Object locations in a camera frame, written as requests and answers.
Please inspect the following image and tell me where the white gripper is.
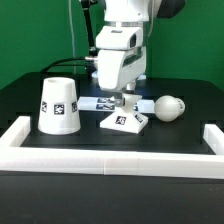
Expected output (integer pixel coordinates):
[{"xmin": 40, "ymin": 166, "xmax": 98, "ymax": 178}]
[{"xmin": 96, "ymin": 26, "xmax": 146, "ymax": 107}]

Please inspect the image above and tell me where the white lamp base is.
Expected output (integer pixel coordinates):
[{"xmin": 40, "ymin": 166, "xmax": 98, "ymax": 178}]
[{"xmin": 100, "ymin": 94, "xmax": 148, "ymax": 134}]

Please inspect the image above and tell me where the white lamp bulb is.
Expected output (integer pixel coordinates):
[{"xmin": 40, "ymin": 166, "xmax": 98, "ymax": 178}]
[{"xmin": 154, "ymin": 95, "xmax": 185, "ymax": 122}]

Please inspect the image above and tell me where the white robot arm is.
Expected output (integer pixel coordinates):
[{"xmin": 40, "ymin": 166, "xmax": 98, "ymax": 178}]
[{"xmin": 96, "ymin": 0, "xmax": 186, "ymax": 107}]

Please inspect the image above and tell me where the white conical lamp shade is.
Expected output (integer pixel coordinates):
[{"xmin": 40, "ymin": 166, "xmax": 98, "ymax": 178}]
[{"xmin": 38, "ymin": 77, "xmax": 81, "ymax": 135}]

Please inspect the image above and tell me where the white marker sheet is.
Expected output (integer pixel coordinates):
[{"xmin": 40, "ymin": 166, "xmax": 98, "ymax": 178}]
[{"xmin": 78, "ymin": 96, "xmax": 154, "ymax": 114}]

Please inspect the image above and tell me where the white U-shaped fence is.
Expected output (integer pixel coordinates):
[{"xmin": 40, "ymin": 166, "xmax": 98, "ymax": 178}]
[{"xmin": 0, "ymin": 116, "xmax": 224, "ymax": 179}]

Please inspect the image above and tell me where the black cable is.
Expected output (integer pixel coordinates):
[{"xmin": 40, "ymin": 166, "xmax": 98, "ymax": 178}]
[{"xmin": 40, "ymin": 0, "xmax": 100, "ymax": 73}]

